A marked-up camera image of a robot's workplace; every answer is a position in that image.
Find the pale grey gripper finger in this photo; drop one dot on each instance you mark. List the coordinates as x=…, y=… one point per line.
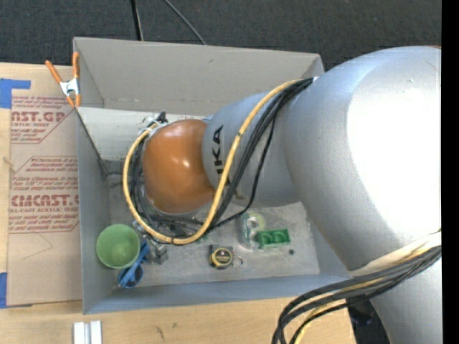
x=157, y=253
x=164, y=254

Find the grey metal bin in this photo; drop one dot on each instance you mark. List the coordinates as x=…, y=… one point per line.
x=186, y=260

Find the green cup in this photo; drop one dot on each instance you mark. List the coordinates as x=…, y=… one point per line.
x=118, y=247

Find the blue sunglasses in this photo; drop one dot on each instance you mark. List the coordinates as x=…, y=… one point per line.
x=131, y=274

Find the black and yellow tape measure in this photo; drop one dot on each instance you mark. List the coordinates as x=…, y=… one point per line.
x=220, y=257

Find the clear plastic packet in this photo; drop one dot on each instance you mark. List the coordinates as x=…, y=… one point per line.
x=251, y=224

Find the brown cardboard board red print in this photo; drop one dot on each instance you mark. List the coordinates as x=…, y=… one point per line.
x=43, y=256

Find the green block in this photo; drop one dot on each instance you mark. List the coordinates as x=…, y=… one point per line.
x=274, y=238

